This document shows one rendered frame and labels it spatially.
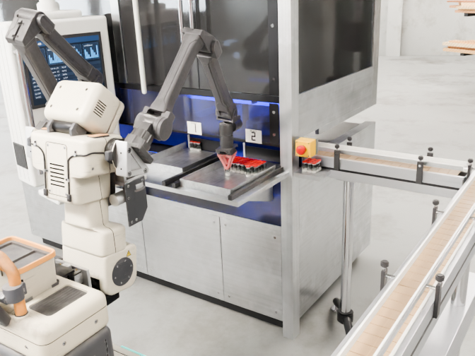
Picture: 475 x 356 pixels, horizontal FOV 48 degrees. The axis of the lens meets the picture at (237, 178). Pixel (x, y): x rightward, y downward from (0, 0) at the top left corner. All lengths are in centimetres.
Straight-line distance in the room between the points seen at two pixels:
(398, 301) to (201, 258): 167
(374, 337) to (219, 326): 172
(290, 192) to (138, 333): 111
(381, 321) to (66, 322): 86
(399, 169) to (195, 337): 131
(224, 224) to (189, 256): 35
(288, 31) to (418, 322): 134
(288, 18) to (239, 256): 118
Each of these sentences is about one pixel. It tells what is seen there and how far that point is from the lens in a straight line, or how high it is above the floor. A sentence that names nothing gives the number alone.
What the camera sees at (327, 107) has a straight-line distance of 261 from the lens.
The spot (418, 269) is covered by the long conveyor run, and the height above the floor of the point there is 93.
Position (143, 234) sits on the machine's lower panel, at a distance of 313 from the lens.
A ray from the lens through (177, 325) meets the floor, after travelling 294.
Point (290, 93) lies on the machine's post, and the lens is 228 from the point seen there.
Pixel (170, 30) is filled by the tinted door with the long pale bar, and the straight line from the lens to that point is 263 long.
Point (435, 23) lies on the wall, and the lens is 1290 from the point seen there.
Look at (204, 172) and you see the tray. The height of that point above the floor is 89.
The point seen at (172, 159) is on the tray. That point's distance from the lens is 261.
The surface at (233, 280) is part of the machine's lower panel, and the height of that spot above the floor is 24.
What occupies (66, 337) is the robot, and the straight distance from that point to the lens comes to 165.
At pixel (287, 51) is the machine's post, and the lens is 226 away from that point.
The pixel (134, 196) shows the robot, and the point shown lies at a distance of 191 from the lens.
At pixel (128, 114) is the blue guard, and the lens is 291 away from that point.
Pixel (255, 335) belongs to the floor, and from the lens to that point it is 283.
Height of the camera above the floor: 167
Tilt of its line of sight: 20 degrees down
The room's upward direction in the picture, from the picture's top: 3 degrees counter-clockwise
